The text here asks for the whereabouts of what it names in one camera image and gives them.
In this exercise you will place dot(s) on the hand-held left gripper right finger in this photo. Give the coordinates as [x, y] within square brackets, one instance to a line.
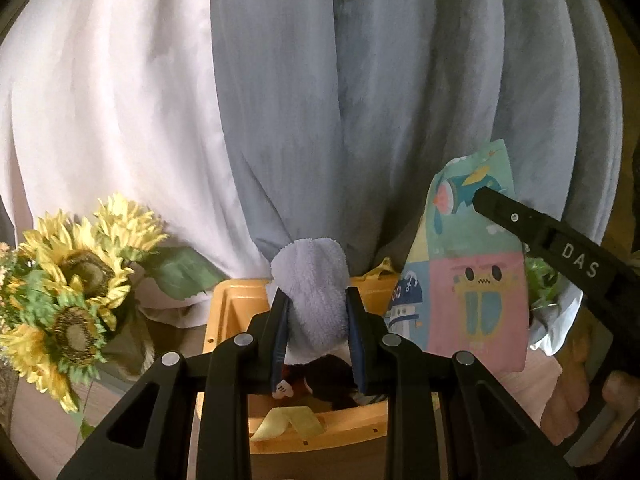
[357, 345]

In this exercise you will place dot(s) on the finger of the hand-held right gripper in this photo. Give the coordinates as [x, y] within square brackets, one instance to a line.
[512, 217]

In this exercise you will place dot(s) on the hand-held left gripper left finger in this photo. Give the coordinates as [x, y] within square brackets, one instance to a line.
[279, 340]

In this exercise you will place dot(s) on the black plush toy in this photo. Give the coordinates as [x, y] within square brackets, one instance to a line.
[327, 375]

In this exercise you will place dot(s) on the orange plastic crate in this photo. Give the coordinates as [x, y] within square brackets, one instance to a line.
[225, 305]

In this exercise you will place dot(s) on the colourful cartoon printed cloth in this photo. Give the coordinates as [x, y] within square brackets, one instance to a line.
[470, 285]

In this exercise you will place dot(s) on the person's right hand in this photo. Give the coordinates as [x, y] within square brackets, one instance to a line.
[575, 390]

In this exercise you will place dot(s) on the green potted plant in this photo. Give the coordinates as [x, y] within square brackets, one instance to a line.
[542, 275]

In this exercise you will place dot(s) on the white plant pot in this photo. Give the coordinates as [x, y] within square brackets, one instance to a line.
[555, 327]

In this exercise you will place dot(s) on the brown wooden panel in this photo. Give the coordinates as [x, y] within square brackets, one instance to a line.
[622, 125]

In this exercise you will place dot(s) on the grey-green ribbed vase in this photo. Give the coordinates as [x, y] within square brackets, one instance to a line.
[125, 345]

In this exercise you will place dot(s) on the grey curtain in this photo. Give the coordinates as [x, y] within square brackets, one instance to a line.
[375, 85]

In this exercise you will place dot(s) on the artificial sunflower bouquet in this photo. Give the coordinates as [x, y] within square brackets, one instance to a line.
[75, 265]

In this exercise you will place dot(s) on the pale pink curtain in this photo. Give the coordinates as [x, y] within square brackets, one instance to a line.
[100, 110]

